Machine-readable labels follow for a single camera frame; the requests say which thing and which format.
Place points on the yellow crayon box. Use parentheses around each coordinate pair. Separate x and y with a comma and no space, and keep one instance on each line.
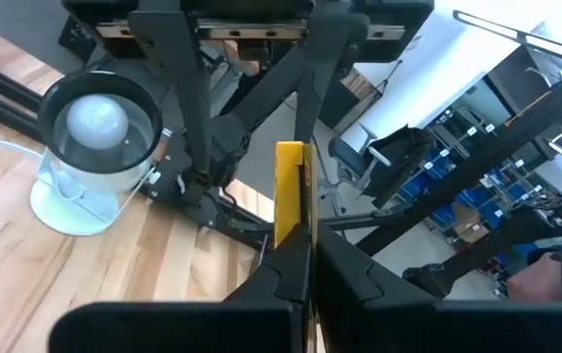
(288,186)

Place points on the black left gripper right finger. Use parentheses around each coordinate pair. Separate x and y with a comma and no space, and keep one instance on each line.
(344,279)

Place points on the cardboard box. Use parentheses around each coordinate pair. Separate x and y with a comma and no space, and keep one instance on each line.
(469,223)

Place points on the office chair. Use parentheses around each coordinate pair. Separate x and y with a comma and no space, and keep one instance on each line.
(346,154)

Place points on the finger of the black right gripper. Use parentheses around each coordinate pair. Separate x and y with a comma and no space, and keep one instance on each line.
(329,54)
(177,73)

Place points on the black jacket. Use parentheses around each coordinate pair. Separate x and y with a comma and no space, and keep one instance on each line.
(403,152)

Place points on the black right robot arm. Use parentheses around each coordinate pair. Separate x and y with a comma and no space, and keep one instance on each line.
(221,137)

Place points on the white desk lamp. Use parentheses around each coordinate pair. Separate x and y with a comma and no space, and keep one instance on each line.
(99,122)

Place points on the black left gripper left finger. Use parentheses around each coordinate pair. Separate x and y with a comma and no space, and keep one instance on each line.
(290,274)

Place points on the person's hand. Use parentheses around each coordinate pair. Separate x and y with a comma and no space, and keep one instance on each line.
(535,282)

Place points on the shelf with blue bins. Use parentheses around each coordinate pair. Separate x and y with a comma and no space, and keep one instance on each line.
(437,166)

